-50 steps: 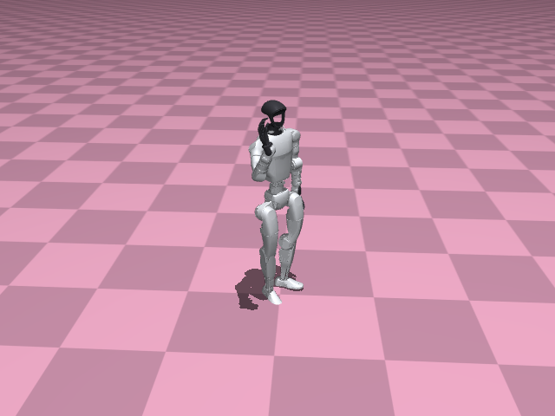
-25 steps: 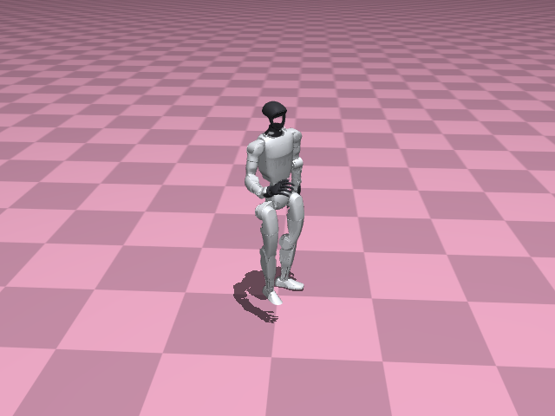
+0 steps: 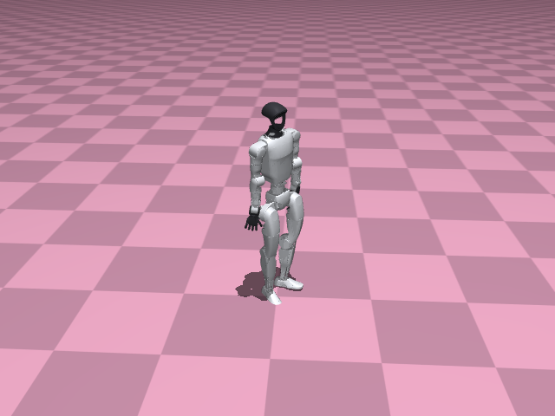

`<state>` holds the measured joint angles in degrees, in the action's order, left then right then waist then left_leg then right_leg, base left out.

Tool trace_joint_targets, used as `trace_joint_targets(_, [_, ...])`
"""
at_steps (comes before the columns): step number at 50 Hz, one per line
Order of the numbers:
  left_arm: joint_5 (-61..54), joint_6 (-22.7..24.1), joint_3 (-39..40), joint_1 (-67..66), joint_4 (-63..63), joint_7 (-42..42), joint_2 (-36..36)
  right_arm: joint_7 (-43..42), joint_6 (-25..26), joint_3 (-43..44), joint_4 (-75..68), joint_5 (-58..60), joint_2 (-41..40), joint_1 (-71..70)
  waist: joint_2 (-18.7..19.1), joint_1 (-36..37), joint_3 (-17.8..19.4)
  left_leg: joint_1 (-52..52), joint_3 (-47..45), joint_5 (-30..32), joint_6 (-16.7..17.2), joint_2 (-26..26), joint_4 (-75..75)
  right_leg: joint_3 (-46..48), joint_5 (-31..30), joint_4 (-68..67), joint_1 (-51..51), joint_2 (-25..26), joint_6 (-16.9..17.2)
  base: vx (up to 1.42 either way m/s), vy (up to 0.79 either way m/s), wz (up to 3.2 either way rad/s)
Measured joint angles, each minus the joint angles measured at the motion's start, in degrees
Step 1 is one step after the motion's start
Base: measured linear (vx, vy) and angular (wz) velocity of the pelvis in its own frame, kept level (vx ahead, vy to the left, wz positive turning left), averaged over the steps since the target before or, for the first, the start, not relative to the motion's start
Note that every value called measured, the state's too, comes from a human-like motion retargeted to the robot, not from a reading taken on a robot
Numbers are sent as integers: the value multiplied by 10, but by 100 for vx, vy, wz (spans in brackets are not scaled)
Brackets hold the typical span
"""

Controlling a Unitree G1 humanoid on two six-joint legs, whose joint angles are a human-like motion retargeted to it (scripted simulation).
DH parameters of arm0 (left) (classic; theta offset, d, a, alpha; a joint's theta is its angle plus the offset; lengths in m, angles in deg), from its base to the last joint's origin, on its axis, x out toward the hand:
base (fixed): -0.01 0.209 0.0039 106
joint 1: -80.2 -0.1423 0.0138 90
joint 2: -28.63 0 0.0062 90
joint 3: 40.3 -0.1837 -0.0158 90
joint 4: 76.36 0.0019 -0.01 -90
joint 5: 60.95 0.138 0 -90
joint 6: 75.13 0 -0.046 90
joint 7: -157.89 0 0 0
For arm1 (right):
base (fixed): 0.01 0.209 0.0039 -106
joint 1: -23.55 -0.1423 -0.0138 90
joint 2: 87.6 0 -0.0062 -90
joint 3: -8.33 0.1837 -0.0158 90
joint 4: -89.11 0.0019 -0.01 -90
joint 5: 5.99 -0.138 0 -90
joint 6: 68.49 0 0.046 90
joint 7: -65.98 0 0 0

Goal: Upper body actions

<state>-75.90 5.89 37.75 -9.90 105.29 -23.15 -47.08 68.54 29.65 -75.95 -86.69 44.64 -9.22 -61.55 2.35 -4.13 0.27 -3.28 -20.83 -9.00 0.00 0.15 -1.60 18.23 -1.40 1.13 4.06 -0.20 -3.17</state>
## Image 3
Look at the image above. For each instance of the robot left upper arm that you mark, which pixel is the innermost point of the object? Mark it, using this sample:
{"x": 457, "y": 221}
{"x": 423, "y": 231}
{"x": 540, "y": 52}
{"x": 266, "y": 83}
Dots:
{"x": 297, "y": 162}

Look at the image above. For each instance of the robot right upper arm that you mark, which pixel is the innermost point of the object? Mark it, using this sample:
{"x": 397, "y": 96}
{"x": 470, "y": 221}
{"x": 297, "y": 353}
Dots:
{"x": 257, "y": 151}

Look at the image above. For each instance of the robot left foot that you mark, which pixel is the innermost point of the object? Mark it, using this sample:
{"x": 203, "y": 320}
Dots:
{"x": 289, "y": 283}

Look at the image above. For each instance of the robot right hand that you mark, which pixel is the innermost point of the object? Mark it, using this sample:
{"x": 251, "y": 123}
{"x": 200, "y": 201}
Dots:
{"x": 253, "y": 220}

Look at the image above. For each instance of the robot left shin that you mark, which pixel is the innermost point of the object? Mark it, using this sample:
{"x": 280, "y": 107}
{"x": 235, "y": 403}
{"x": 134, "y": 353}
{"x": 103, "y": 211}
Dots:
{"x": 285, "y": 259}

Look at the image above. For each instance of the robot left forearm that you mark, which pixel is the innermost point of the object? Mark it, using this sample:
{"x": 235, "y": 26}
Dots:
{"x": 295, "y": 178}

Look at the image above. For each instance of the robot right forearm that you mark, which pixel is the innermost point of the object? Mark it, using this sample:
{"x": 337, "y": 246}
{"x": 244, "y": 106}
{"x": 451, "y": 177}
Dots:
{"x": 255, "y": 196}

